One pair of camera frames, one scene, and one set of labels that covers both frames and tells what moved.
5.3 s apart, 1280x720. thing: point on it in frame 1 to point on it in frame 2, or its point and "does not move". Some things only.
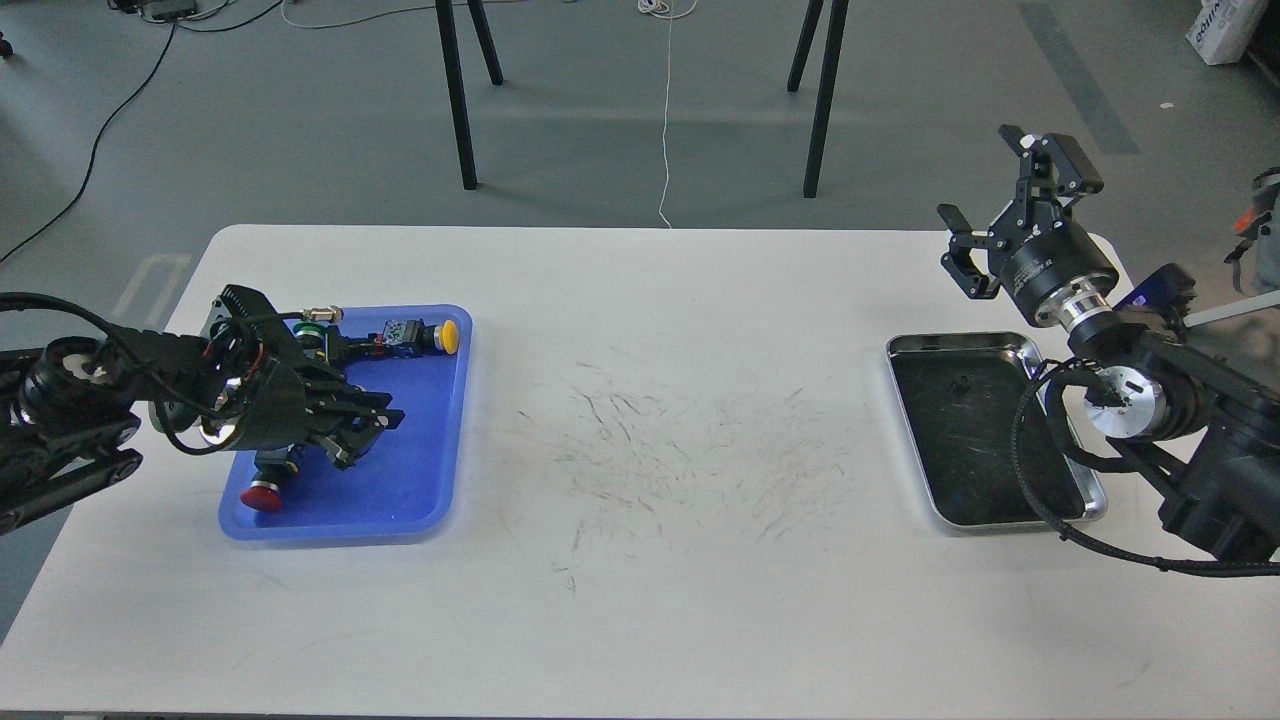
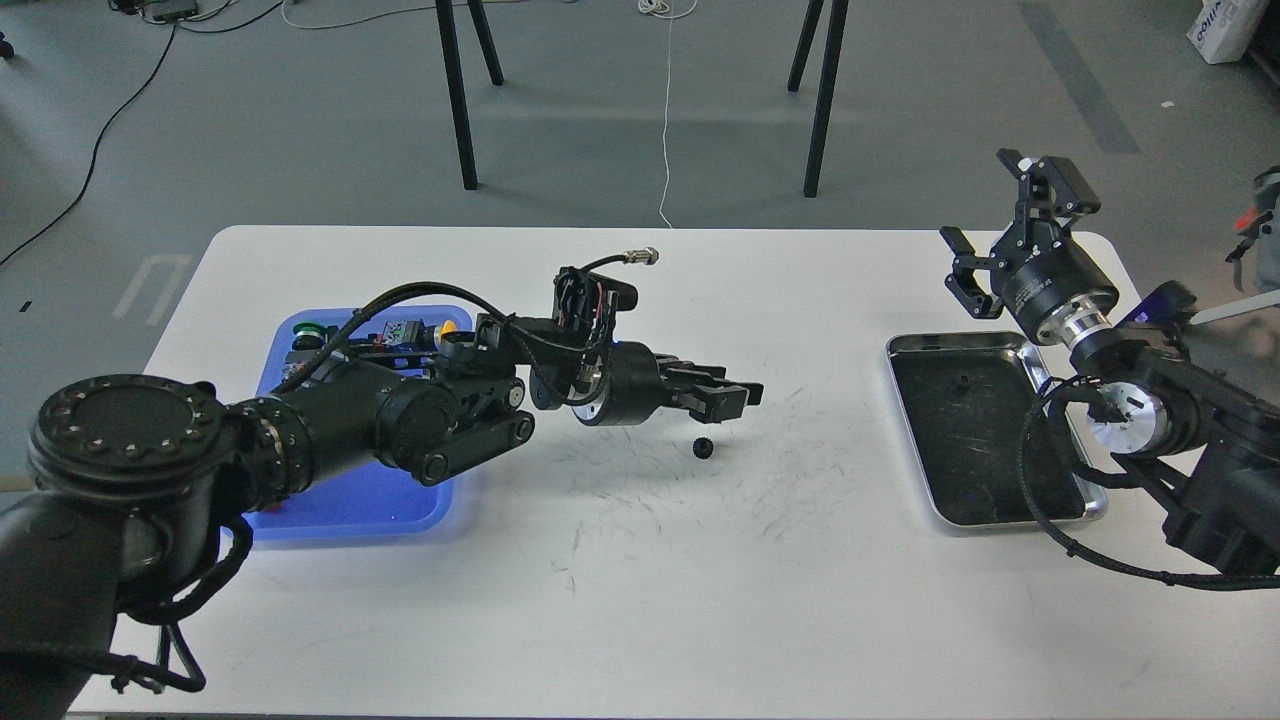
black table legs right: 839,10 does not move
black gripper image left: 283,403 to 631,390
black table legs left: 456,82 does not move
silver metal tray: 955,396 does not move
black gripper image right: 1036,250 to 1040,276
